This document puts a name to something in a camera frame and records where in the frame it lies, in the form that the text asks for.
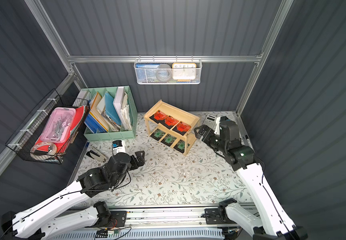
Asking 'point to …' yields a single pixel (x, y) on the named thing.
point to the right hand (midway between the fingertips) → (204, 132)
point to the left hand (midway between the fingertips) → (137, 154)
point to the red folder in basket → (78, 119)
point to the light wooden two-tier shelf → (188, 118)
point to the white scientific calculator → (210, 121)
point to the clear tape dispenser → (52, 150)
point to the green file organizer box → (113, 114)
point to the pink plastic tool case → (58, 128)
